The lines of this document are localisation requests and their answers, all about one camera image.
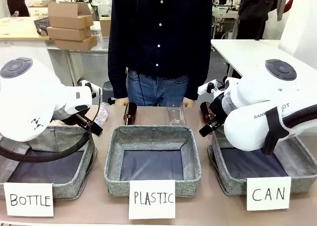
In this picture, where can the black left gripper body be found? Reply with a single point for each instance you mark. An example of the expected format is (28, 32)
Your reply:
(79, 120)

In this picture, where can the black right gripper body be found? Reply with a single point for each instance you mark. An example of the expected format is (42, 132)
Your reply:
(216, 109)

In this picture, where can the brown glass bottle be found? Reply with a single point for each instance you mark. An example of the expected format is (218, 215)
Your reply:
(130, 113)
(206, 110)

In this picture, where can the clear bottle with pink label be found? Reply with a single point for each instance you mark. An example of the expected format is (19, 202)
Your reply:
(102, 112)

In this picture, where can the large clear plastic bottle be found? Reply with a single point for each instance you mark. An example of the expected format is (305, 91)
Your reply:
(176, 115)

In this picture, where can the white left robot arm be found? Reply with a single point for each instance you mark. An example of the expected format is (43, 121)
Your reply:
(29, 99)

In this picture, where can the person's left forearm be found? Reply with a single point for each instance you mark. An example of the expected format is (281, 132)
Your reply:
(196, 82)

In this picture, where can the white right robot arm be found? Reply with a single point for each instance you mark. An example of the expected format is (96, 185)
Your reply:
(247, 127)

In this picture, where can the person's right forearm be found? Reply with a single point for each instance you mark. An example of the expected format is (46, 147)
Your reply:
(117, 82)

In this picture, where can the grey fabric basket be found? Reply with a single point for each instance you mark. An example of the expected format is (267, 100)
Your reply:
(62, 171)
(148, 141)
(252, 166)

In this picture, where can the white paper sign CAN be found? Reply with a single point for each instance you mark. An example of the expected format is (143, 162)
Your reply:
(268, 193)

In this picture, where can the black mesh basket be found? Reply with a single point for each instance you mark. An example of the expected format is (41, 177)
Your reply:
(40, 25)

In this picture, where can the person's left hand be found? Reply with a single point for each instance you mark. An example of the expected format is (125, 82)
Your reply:
(189, 102)

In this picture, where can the person's right hand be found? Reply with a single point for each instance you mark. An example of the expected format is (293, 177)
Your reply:
(121, 102)

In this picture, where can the grey stool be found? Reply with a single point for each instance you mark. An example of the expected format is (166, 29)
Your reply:
(108, 92)

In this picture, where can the white desk with metal legs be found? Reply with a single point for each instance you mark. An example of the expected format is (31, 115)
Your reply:
(71, 62)

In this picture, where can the large white desk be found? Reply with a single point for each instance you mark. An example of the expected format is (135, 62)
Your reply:
(247, 55)

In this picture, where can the flat closed cardboard box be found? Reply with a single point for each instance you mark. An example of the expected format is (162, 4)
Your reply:
(69, 34)
(76, 43)

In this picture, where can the white paper sign PLASTIC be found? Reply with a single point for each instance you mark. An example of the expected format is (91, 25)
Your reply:
(151, 198)

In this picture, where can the person in dark blue shirt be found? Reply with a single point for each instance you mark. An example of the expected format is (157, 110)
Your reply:
(158, 37)

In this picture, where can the white paper sign BOTTLE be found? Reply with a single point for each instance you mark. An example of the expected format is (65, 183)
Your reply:
(28, 198)

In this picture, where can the background workbench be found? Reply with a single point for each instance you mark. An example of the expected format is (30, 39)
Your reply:
(224, 15)

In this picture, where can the small upright cardboard box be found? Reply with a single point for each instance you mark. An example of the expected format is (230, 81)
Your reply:
(105, 26)

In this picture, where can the open cardboard box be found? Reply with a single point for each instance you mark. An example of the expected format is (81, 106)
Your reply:
(69, 15)

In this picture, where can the background person in black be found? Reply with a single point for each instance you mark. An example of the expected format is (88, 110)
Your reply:
(255, 10)

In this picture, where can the wooden top table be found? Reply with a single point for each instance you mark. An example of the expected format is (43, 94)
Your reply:
(17, 29)

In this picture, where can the hanging grey jacket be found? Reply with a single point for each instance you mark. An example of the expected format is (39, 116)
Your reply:
(281, 3)

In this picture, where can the red cloth item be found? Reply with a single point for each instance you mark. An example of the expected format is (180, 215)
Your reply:
(289, 4)

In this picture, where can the background person in dark top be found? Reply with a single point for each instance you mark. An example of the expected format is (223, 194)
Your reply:
(17, 0)

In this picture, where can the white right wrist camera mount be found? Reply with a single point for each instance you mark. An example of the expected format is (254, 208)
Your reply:
(210, 86)

